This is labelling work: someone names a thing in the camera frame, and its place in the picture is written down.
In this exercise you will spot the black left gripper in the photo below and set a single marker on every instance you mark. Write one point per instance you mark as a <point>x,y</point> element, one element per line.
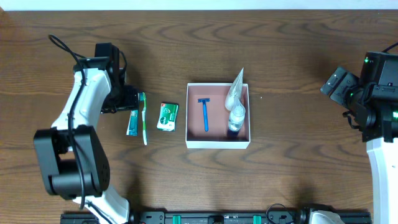
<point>131,99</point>

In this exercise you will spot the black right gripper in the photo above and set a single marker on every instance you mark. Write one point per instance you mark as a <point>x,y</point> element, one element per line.
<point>337,86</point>

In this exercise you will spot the green white toothbrush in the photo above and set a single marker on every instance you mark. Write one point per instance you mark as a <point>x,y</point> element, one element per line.
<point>144,132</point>

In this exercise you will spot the green white toothpaste tube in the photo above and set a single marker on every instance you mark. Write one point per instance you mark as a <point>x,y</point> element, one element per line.
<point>133,123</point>

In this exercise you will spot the blue disposable razor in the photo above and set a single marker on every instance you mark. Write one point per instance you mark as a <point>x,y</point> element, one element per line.
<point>204,101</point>

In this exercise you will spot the white cream tube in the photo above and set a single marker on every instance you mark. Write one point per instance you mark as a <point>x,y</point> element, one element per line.
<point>235,91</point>

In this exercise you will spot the clear bottle with dark base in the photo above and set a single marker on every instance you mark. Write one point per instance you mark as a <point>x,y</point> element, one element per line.
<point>236,120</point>

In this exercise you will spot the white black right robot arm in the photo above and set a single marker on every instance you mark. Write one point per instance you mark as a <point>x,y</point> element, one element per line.
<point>371,108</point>

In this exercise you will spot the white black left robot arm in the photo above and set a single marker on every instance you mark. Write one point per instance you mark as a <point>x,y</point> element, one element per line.
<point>72,161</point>

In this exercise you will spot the green Dettol soap box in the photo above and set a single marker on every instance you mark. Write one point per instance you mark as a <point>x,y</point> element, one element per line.
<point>167,117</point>

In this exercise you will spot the white box with pink interior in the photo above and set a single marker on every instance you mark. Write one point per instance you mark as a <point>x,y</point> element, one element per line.
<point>218,116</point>

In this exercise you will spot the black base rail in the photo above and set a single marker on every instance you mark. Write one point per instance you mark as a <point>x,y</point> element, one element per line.
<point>208,218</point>

